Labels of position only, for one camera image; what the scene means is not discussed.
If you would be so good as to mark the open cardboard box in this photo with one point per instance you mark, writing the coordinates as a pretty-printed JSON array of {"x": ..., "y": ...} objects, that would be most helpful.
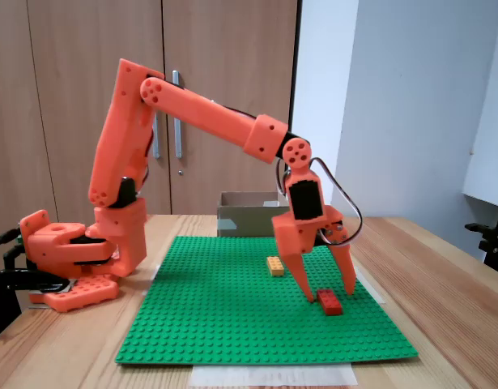
[{"x": 240, "y": 215}]

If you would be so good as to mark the green lego baseplate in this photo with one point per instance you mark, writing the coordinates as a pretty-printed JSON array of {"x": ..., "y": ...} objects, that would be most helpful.
[{"x": 232, "y": 324}]

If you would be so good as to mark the black stand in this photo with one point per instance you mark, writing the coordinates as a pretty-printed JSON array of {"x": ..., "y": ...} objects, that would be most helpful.
[{"x": 493, "y": 243}]

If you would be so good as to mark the brown wooden cabinet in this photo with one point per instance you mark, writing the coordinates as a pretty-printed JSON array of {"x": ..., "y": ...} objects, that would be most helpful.
[{"x": 70, "y": 61}]

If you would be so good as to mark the yellow lego block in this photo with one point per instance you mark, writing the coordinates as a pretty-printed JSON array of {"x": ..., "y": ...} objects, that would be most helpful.
[{"x": 275, "y": 265}]

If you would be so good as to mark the red lego block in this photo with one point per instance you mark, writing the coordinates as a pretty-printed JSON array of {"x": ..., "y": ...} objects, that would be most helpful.
[{"x": 330, "y": 303}]

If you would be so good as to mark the black table clamp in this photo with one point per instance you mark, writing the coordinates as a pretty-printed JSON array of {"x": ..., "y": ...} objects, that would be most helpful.
[{"x": 5, "y": 283}]

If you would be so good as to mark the translucent tape strip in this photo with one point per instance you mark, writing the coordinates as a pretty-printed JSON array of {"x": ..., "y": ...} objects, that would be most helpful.
[
  {"x": 372, "y": 287},
  {"x": 273, "y": 374},
  {"x": 151, "y": 279}
]

